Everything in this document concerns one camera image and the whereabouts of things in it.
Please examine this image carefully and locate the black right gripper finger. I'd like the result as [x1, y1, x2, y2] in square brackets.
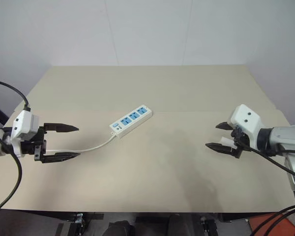
[205, 142, 238, 158]
[215, 121, 235, 131]

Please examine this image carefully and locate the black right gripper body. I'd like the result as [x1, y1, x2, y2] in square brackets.
[230, 125, 250, 159]

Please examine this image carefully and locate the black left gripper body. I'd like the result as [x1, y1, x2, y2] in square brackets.
[21, 126, 48, 163]

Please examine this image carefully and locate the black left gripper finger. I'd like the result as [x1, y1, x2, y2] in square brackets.
[41, 151, 81, 164]
[43, 122, 80, 135]

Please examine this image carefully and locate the white blue power strip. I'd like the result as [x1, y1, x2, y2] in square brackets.
[109, 105, 153, 139]

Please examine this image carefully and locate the orange floor object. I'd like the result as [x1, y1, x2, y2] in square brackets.
[245, 213, 295, 236]

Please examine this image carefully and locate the dark rounded shape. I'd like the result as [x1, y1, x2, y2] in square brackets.
[109, 220, 136, 236]

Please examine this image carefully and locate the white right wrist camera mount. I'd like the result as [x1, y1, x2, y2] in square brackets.
[230, 104, 263, 149]

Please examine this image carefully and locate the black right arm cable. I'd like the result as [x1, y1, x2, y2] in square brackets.
[240, 142, 295, 184]

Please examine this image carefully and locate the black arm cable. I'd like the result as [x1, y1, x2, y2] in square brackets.
[0, 79, 31, 217]
[240, 142, 295, 184]

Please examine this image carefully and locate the white power cord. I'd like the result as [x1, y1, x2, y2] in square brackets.
[43, 132, 115, 154]

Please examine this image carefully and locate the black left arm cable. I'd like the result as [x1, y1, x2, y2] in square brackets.
[0, 79, 31, 217]

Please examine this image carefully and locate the metal table clamp bracket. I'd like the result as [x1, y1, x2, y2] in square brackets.
[74, 212, 86, 224]

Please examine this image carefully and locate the black cable bundle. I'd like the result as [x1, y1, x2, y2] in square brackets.
[248, 205, 295, 236]

